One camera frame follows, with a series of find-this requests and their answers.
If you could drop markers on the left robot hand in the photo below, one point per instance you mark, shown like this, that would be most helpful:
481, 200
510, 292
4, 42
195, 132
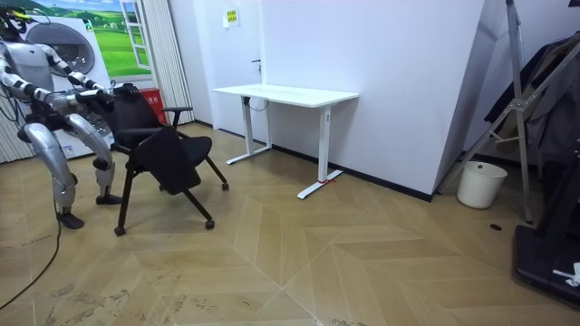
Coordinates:
127, 90

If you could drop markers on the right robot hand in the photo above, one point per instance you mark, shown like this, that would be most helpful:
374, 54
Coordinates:
100, 98

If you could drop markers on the black wheeled office chair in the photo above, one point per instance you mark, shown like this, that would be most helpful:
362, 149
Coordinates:
167, 158

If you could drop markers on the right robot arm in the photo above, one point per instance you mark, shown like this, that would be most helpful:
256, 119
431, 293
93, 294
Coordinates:
38, 93

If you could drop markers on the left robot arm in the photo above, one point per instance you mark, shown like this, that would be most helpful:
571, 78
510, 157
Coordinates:
61, 65

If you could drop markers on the red box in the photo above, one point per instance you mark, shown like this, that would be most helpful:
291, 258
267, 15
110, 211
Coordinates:
155, 103

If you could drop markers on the white pleated curtain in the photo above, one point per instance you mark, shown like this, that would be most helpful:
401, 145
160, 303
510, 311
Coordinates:
167, 59

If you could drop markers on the white washing machine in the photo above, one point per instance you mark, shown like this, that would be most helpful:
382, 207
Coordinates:
68, 50

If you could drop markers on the robot legs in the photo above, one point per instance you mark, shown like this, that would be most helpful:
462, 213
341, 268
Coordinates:
47, 151

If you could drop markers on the robot body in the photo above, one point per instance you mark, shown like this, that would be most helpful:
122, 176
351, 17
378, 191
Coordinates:
27, 63

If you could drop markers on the grey pleated curtain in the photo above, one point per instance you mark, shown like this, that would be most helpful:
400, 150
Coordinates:
11, 140

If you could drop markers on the white door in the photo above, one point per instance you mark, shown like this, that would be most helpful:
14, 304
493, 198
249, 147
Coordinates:
235, 59

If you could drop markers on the white standing desk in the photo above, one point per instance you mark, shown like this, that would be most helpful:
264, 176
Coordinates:
290, 96

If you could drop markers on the red tape strip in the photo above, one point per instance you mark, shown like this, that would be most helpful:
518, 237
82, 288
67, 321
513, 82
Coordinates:
327, 181

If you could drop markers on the white waste bin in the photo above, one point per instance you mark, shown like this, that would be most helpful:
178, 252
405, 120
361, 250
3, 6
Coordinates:
480, 185

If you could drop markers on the silver metal stand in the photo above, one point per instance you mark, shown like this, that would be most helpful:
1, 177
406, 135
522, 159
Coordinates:
519, 104

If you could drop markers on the black floor disc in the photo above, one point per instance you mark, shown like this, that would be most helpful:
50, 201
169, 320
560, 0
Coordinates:
495, 227

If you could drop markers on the dark hanging coats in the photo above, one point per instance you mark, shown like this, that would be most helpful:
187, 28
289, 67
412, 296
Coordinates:
553, 108

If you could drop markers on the black platform base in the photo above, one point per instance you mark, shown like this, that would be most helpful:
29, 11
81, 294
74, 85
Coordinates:
548, 258

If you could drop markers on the landscape wall poster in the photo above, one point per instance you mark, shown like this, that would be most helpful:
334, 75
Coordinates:
113, 41

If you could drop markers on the yellow wall sign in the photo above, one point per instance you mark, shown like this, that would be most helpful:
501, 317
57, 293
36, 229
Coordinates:
231, 16

